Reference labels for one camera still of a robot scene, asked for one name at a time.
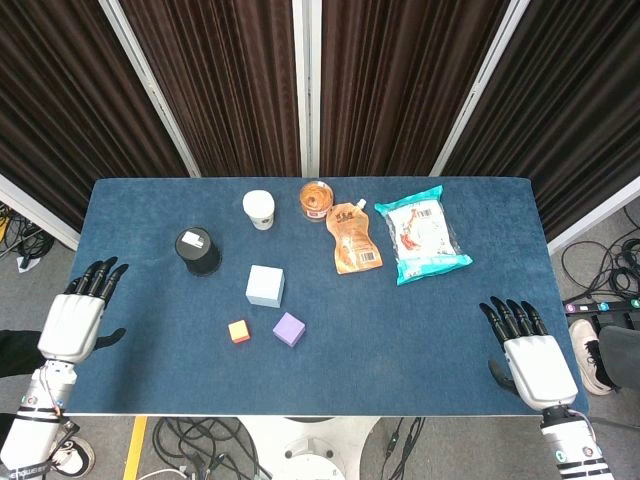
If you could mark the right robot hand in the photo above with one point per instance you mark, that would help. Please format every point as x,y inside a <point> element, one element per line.
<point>542,370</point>

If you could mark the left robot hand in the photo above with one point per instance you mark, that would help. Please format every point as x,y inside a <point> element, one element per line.
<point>70,325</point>

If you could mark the orange yellow cube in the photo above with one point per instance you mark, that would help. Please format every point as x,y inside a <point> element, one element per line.
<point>239,331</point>

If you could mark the purple cube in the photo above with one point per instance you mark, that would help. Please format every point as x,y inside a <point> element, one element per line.
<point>289,330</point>

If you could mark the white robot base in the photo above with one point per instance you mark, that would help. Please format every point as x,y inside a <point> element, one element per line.
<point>310,445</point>

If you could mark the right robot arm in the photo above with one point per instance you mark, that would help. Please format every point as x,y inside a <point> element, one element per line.
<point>575,450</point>

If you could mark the white sneaker black laces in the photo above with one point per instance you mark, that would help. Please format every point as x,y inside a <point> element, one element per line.
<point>585,350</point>

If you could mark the black trouser leg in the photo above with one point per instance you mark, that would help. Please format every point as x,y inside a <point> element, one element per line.
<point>17,352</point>

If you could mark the dark grey trouser leg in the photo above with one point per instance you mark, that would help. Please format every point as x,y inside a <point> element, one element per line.
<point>622,355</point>

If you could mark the white sneaker black sole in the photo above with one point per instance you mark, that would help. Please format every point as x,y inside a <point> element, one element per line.
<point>80,455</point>

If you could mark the black mesh pen holder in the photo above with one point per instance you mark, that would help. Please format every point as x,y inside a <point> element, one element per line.
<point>197,250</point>

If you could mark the blue table cover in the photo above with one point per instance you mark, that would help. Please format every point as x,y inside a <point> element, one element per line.
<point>375,340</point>

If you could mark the teal noodle packet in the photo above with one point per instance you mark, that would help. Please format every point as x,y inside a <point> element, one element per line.
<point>425,235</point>

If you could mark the light blue cube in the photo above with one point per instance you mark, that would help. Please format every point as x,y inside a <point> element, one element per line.
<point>265,285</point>

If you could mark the dark brown pleated curtain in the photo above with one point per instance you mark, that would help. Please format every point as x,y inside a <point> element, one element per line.
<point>395,85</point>
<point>235,85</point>
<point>65,115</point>
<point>575,110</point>

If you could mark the white paper cup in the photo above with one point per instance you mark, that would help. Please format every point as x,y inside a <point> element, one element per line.
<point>259,207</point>

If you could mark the orange spout pouch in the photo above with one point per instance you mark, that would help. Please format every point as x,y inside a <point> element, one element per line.
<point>352,240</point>

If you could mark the clear jar orange contents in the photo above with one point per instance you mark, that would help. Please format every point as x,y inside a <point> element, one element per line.
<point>316,200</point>

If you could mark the white partition frame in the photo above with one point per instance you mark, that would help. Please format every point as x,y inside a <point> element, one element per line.
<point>35,210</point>
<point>595,215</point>

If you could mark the white partition post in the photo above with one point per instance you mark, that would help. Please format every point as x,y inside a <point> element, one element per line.
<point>150,85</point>
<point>306,90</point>
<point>480,85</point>

